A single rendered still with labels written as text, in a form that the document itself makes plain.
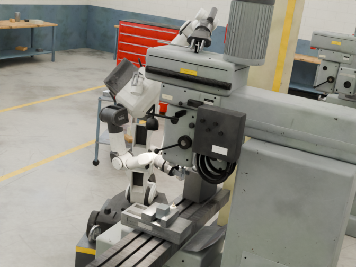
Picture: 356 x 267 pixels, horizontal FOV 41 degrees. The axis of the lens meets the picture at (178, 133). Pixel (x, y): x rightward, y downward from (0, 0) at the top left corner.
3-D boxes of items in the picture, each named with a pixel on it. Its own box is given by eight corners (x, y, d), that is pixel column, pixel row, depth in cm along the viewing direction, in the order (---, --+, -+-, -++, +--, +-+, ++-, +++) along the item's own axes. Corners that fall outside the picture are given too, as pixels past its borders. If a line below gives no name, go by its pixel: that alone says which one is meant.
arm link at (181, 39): (205, 32, 283) (180, 58, 292) (189, 16, 280) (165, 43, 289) (204, 36, 273) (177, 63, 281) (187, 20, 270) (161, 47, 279)
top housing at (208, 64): (142, 78, 241) (145, 46, 235) (166, 72, 263) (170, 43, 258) (228, 98, 222) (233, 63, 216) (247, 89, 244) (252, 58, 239)
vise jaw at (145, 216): (140, 219, 247) (141, 212, 245) (154, 208, 260) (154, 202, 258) (150, 222, 244) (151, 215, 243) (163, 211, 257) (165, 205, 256)
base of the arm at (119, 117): (104, 127, 291) (95, 113, 285) (118, 115, 297) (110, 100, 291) (118, 132, 280) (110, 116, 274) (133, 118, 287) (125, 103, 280)
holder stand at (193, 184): (181, 197, 293) (185, 167, 287) (200, 186, 311) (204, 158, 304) (198, 203, 287) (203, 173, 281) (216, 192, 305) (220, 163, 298)
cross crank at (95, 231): (82, 243, 296) (83, 227, 293) (94, 236, 307) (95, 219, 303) (104, 252, 290) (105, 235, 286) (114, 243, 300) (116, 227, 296)
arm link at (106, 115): (103, 131, 288) (99, 109, 284) (114, 126, 294) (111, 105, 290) (114, 134, 280) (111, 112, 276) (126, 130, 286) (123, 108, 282)
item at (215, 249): (118, 247, 268) (119, 228, 265) (149, 223, 298) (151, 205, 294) (198, 279, 248) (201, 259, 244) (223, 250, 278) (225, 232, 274)
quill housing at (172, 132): (158, 160, 251) (165, 102, 241) (176, 150, 269) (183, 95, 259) (190, 170, 243) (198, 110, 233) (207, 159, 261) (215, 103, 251)
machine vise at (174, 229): (119, 224, 253) (121, 205, 250) (134, 213, 266) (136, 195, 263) (178, 245, 240) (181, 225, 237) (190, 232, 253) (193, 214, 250)
